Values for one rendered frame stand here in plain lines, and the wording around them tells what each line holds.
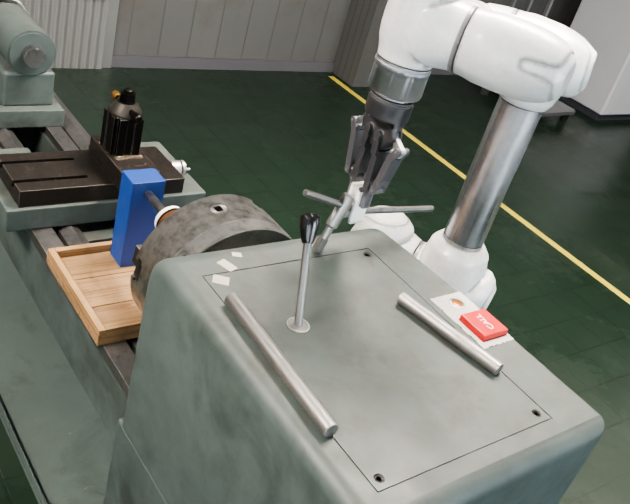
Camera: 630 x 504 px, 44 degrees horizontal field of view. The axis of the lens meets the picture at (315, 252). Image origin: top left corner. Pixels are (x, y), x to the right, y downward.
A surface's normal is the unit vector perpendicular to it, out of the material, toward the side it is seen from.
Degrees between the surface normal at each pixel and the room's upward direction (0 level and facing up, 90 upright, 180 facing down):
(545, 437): 0
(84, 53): 90
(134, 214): 90
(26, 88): 90
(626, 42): 90
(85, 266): 0
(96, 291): 0
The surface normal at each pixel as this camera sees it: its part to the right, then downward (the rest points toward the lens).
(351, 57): -0.80, 0.12
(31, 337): 0.25, -0.82
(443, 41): -0.36, 0.47
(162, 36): 0.54, 0.56
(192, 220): -0.18, -0.64
